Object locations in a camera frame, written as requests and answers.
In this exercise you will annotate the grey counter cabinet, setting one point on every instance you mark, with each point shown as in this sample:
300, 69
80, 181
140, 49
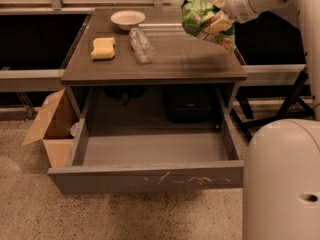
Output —
177, 57

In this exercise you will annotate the black bag under counter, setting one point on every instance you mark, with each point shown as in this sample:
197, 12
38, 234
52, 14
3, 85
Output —
187, 104

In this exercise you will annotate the green rice chip bag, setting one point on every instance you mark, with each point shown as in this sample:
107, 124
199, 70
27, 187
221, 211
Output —
194, 15

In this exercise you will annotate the white paper bowl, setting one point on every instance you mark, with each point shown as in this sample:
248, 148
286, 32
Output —
127, 19

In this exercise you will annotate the open cardboard box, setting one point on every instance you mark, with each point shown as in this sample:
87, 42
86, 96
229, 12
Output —
52, 126

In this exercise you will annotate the clear plastic water bottle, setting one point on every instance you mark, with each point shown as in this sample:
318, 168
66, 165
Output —
141, 45

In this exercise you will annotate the grey open drawer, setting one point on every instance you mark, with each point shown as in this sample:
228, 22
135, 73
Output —
134, 148

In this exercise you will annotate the yellow sponge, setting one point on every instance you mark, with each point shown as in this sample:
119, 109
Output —
103, 48

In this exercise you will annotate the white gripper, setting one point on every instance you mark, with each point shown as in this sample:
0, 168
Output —
240, 6

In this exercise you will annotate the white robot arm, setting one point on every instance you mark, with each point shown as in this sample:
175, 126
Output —
281, 175

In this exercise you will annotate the white cup behind box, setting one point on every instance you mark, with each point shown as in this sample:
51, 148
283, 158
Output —
74, 128

